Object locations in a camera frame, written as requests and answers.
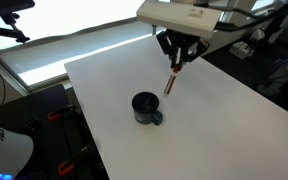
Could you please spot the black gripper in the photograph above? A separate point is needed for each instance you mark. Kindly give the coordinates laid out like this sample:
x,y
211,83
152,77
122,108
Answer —
x,y
182,40

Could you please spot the white marker with red cap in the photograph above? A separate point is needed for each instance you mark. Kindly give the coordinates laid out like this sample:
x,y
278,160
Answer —
x,y
170,81

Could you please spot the white robot base blue lights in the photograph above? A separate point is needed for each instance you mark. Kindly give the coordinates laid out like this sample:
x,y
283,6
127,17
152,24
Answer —
x,y
4,150

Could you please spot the white device on floor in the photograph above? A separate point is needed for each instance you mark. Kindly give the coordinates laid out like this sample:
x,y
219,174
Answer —
x,y
241,49

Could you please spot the dark blue enamel mug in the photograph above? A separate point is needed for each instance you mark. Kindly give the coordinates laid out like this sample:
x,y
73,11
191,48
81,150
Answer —
x,y
145,111

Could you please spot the black upright stand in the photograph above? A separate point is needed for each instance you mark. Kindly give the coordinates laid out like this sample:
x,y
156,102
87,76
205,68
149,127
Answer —
x,y
279,23

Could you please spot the grey machine on floor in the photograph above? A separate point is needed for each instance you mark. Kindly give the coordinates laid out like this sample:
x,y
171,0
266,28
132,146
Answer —
x,y
284,73

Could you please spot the black robot stand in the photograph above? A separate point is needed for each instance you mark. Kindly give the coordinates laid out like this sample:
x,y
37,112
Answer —
x,y
40,133

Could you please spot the grey window frame mullion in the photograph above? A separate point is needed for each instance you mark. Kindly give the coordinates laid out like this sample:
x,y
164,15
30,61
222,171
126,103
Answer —
x,y
155,30

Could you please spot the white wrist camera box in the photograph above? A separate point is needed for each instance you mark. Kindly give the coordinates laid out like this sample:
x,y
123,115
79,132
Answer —
x,y
180,16

